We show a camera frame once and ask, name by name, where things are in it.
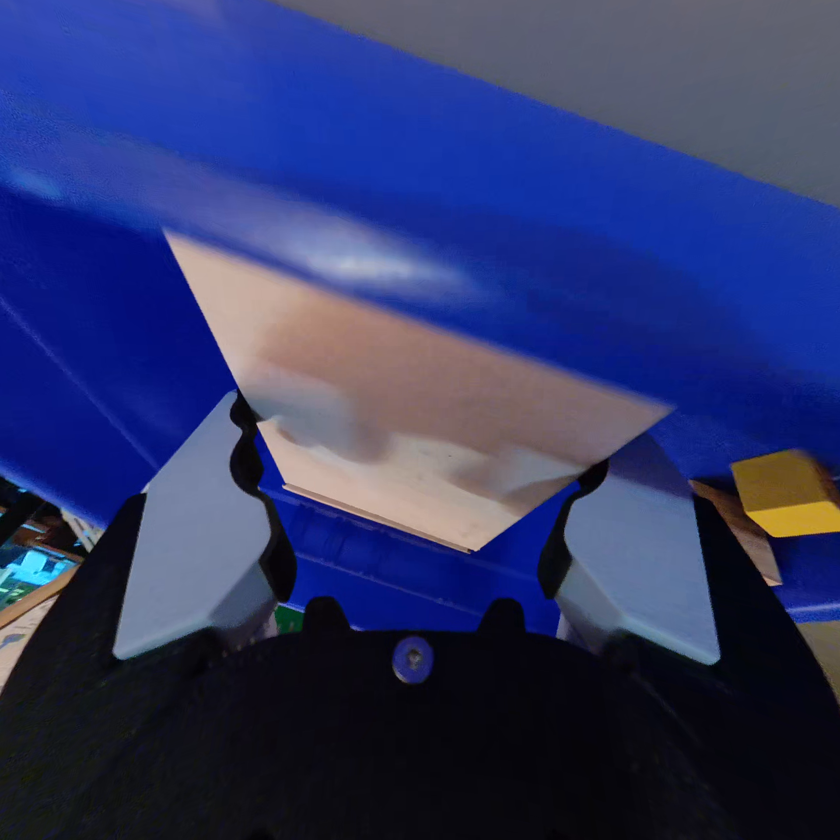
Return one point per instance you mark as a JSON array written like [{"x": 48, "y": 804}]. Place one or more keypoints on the blue plastic bin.
[{"x": 590, "y": 262}]

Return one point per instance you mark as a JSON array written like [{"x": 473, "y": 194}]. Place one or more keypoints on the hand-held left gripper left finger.
[{"x": 190, "y": 538}]

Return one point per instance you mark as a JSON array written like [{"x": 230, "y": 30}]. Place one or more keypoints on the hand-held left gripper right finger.
[{"x": 643, "y": 558}]

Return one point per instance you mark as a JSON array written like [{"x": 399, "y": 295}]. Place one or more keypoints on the yellow cube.
[{"x": 787, "y": 492}]

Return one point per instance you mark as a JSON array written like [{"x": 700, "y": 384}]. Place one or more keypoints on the white cardboard mailer box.
[{"x": 394, "y": 407}]

